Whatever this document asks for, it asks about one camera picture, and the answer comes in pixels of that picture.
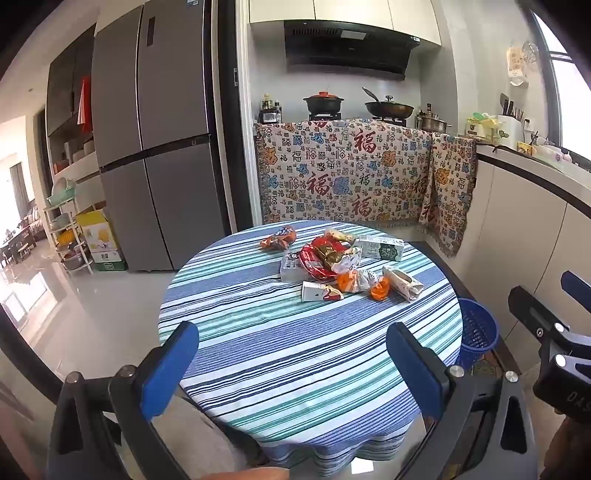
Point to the wooden dining furniture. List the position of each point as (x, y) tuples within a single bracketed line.
[(18, 244)]

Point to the yellow cardboard box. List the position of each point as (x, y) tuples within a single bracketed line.
[(99, 235)]

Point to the black range hood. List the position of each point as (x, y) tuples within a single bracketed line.
[(346, 50)]

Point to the window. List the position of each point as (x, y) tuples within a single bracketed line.
[(568, 92)]

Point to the small white paper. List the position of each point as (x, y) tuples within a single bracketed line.
[(369, 279)]

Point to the small orange wrapper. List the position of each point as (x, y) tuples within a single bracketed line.
[(347, 281), (379, 291)]

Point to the orange snack wrapper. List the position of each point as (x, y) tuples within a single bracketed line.
[(277, 239)]

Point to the white paper packet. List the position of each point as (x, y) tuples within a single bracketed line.
[(401, 284)]

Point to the gas stove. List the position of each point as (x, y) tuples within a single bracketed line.
[(325, 115)]

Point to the white storage rack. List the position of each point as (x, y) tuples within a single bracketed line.
[(62, 230)]

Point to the white carton black print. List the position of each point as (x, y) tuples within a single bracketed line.
[(291, 270)]

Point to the stainless steel pot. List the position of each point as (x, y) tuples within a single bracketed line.
[(431, 122)]

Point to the black clay pot red lid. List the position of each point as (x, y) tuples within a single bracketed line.
[(323, 102)]

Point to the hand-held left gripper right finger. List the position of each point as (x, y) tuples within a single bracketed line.
[(415, 374)]

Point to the white carton red print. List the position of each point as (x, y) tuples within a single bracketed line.
[(316, 290)]

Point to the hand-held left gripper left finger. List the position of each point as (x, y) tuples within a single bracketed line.
[(168, 364)]

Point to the white utensil holder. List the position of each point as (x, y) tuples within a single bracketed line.
[(508, 129)]

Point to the green white milk carton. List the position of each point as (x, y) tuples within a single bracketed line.
[(381, 249)]

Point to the red hanging cloth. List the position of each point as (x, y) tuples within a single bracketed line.
[(84, 104)]

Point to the wok with glass lid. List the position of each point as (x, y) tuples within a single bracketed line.
[(390, 110)]

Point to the white kitchen counter cabinet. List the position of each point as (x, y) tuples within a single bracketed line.
[(517, 221)]

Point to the large printed cloth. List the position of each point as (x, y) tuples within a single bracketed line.
[(341, 175)]

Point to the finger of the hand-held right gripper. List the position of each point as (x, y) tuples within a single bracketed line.
[(531, 314), (577, 284)]

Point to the person's left hand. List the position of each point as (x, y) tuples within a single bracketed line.
[(254, 474)]

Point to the condiment bottles rack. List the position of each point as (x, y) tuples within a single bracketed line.
[(270, 113)]

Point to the dark wall shelf unit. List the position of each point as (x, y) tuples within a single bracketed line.
[(69, 92)]

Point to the floral dish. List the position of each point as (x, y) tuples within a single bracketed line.
[(551, 154)]

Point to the narrow printed cloth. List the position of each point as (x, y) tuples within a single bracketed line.
[(450, 194)]

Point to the blue plastic mesh wastebasket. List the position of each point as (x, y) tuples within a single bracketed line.
[(478, 332)]

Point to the red snack bag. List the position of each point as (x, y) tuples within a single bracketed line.
[(311, 261)]

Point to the clear yellowish bread wrapper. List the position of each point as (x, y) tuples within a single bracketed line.
[(339, 235)]

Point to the cream wall-mounted holder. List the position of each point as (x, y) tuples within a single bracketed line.
[(516, 64)]

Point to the grey multi-door refrigerator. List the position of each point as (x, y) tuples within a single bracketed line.
[(157, 184)]

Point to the green yellow plastic container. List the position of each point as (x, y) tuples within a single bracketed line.
[(478, 129)]

